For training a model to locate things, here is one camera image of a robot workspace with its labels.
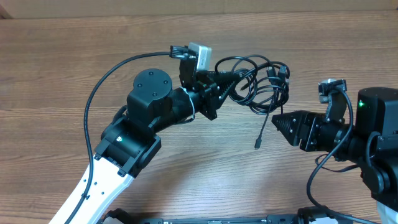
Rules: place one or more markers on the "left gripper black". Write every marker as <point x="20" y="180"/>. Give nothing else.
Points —
<point x="211" y="98"/>

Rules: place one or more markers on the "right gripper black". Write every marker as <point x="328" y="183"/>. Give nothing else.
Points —
<point x="307" y="129"/>

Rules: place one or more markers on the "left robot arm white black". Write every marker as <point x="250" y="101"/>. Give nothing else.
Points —
<point x="131" y="140"/>

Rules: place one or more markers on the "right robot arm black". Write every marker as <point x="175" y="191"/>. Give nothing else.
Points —
<point x="366" y="136"/>

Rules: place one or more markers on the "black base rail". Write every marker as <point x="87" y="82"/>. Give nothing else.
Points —
<point x="306" y="215"/>

